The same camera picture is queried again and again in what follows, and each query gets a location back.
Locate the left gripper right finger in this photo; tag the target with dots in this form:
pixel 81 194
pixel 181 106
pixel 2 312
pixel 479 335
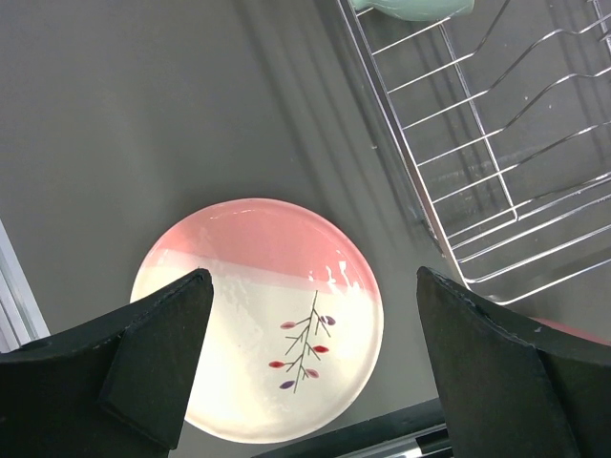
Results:
pixel 511 386

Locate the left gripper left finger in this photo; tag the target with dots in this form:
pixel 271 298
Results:
pixel 116 386

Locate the chrome wire dish rack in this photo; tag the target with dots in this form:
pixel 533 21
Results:
pixel 501 119

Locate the mint green bowl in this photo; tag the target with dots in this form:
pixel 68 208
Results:
pixel 417 10

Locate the pink plastic cup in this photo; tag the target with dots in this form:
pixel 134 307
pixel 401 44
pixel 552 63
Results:
pixel 572 331

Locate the pink cream floral plate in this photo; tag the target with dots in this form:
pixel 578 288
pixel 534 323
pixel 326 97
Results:
pixel 296 324

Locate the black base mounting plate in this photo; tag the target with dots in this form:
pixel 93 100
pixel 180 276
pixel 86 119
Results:
pixel 379 430

